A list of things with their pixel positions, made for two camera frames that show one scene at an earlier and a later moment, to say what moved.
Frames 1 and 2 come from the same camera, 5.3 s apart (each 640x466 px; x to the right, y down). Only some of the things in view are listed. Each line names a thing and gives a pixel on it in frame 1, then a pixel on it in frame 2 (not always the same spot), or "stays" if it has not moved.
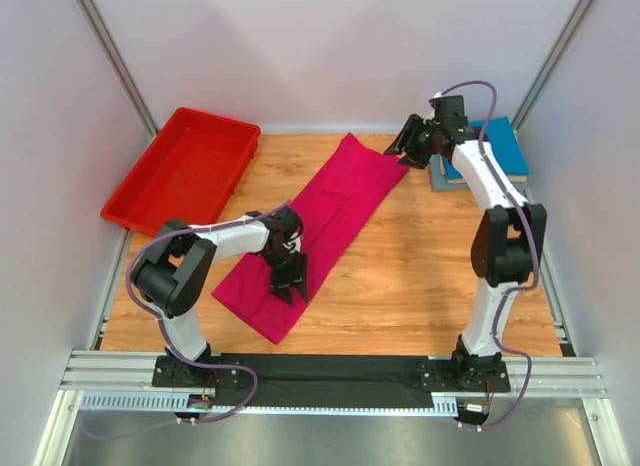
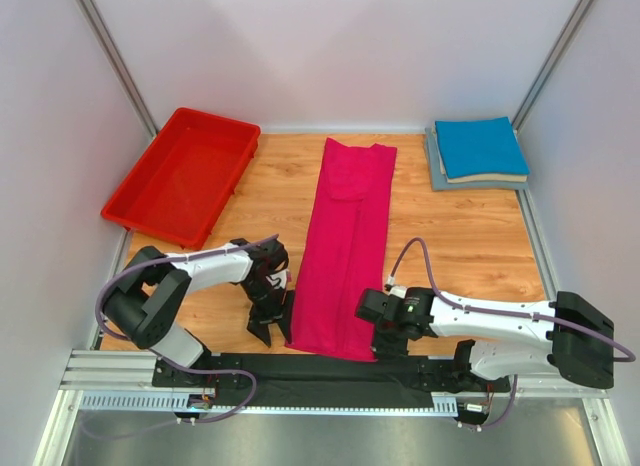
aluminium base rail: x=108 y=380 stays
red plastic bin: x=192 y=171 stays
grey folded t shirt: x=439 y=182 stays
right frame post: x=558 y=52 stays
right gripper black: x=417 y=140 to x=388 y=343
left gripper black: x=288 y=274 to x=267 y=311
